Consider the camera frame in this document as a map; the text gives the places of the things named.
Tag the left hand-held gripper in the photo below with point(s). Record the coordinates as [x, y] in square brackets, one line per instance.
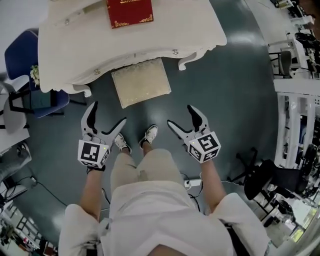
[90, 152]

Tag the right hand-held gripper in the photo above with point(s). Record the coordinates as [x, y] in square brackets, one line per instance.
[205, 145]

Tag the cream cushioned stool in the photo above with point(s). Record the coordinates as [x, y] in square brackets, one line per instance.
[141, 82]

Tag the white dressing table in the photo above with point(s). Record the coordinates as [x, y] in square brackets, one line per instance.
[80, 50]

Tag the person's right forearm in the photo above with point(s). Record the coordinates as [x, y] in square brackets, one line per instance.
[213, 187]

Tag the person's left forearm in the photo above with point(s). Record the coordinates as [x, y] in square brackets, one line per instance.
[92, 195]

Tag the person's left white shoe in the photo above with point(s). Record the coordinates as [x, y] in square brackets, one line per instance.
[122, 143]

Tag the person's white shoe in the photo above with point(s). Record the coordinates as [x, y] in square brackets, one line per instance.
[122, 143]
[150, 133]

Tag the person's right white shoe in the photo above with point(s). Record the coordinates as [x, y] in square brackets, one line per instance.
[150, 133]

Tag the person's right leg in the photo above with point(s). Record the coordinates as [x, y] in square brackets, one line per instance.
[148, 148]

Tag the white power strip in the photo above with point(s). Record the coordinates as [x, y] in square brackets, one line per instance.
[192, 183]

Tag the person's beige shorts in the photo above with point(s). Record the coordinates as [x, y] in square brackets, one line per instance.
[155, 170]

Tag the white flower bouquet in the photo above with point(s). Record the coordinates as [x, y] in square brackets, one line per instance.
[35, 75]

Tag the grey shell chair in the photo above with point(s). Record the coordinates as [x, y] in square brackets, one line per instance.
[12, 117]

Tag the plain white table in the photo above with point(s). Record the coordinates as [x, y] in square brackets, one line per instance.
[10, 142]

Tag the black office chair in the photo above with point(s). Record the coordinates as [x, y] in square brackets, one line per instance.
[270, 177]

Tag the person's white shirt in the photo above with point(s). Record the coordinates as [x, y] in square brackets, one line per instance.
[162, 220]

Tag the white metal shelf rack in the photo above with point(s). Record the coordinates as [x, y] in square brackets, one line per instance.
[297, 120]

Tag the blue upholstered chair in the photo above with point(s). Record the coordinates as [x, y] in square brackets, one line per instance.
[20, 55]

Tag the grey padded chair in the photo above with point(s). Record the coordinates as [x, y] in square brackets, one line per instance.
[283, 62]

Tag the red hardcover book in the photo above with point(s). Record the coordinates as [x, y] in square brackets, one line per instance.
[130, 12]

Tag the person's head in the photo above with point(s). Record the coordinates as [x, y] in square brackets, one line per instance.
[192, 251]

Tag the small white table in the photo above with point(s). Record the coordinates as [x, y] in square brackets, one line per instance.
[297, 43]

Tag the vase of white flowers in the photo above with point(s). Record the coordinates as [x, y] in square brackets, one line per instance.
[311, 53]

